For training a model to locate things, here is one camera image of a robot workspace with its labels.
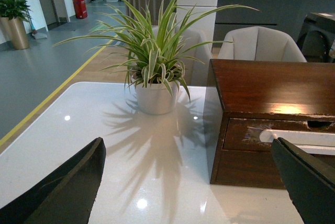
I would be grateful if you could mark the mop with blue handle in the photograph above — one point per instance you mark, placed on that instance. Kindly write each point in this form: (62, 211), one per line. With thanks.
(34, 32)

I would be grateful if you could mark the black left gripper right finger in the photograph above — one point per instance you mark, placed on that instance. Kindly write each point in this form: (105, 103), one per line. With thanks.
(308, 180)

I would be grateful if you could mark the wooden drawer with white handle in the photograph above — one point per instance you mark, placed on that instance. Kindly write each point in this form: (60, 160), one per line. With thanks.
(314, 137)

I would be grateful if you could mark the black chair at right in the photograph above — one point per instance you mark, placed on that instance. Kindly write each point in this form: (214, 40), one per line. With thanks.
(316, 38)

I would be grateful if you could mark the red bin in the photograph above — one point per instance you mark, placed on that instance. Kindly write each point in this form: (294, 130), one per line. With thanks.
(80, 9)

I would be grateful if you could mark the spider plant in white pot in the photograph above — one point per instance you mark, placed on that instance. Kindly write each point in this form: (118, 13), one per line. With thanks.
(134, 31)

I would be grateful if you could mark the right grey armchair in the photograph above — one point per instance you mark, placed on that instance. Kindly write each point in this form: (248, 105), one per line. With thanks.
(260, 44)

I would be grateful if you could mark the left grey armchair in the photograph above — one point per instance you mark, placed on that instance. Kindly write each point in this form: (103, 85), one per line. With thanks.
(195, 51)

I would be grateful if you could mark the potted plant in gold planter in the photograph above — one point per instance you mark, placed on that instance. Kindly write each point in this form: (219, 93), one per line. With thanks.
(13, 15)

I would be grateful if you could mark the dark wooden drawer cabinet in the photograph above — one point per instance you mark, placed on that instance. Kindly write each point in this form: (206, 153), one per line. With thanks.
(261, 90)

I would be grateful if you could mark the grey armchair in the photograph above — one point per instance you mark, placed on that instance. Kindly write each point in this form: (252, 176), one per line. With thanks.
(195, 51)
(260, 44)

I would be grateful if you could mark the grey counter with white top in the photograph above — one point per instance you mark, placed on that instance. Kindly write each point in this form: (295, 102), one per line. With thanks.
(284, 15)

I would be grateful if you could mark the white pillar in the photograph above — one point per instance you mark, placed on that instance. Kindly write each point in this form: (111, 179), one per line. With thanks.
(197, 4)

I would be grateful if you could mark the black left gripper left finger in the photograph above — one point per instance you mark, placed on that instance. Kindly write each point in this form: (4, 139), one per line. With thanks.
(66, 195)

